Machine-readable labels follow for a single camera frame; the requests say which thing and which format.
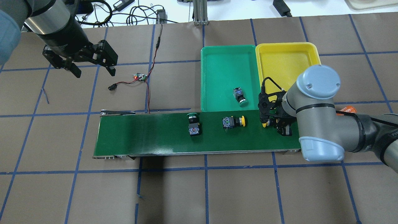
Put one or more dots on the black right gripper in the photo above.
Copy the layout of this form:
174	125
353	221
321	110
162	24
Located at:
284	129

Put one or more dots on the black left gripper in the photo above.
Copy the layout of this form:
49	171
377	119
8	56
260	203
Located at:
63	38

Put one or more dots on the yellow push button switch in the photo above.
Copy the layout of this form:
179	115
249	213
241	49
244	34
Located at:
271	122

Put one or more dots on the green push button switch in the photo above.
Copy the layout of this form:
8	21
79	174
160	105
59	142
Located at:
239	96

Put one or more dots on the orange cylinder with 4680 print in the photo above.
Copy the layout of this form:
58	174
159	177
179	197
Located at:
346	110

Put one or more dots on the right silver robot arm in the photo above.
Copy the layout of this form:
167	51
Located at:
325	134

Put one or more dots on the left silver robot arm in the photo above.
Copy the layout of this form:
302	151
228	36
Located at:
54	22

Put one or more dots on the small motor controller board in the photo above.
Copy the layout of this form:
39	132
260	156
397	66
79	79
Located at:
140	77

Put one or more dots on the yellow plastic tray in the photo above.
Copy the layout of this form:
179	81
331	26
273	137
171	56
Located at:
283	63

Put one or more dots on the green conveyor belt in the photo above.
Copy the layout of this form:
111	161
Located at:
188	134

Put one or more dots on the green plastic tray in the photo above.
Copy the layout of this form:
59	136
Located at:
224	68

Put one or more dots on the black power adapter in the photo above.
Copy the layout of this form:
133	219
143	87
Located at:
282	8

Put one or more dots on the beige serving tray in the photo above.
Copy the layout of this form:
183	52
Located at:
370	4

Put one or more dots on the aluminium frame post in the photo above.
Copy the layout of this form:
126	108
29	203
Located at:
200	16

